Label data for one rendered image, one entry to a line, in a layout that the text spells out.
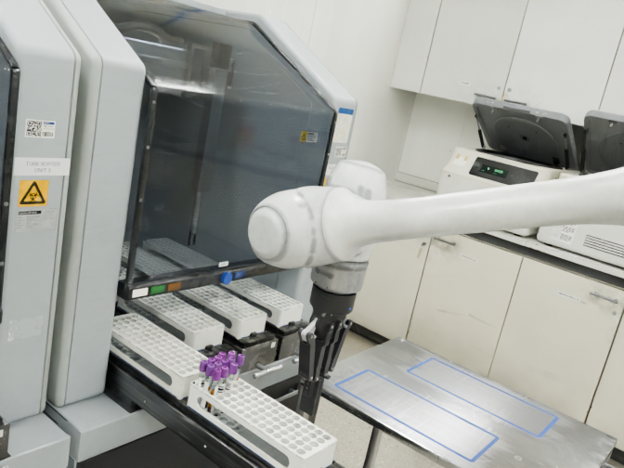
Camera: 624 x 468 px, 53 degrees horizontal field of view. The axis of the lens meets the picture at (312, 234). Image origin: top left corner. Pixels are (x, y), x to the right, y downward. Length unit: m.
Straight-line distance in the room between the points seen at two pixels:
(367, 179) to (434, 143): 3.26
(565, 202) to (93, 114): 0.81
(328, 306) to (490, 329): 2.48
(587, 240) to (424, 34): 1.56
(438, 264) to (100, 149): 2.56
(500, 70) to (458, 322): 1.41
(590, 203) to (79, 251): 0.89
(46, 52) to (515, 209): 0.78
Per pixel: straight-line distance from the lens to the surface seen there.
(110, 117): 1.22
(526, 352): 3.41
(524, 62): 3.67
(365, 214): 0.81
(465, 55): 3.80
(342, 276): 0.99
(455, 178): 3.45
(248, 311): 1.65
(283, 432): 1.18
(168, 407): 1.31
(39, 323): 1.28
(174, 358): 1.35
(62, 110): 1.17
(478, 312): 3.46
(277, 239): 0.79
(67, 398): 1.40
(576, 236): 3.25
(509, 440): 1.47
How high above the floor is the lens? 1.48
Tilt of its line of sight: 14 degrees down
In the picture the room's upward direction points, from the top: 12 degrees clockwise
